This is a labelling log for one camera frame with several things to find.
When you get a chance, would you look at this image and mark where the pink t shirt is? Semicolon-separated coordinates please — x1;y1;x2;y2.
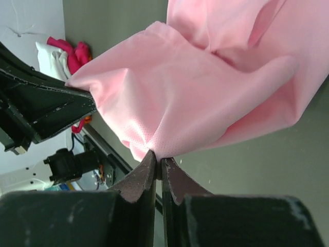
67;1;328;161

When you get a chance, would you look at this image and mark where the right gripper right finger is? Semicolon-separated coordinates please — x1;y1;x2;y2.
160;158;212;246

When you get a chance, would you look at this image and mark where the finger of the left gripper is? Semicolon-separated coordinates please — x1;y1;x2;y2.
1;45;96;154

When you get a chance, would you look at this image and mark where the red folded t shirt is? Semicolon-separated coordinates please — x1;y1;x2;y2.
46;36;93;133

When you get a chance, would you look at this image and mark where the white folded t shirt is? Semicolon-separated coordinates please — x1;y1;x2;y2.
35;42;71;82

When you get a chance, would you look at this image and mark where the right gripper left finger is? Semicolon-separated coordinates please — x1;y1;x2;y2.
108;150;157;246

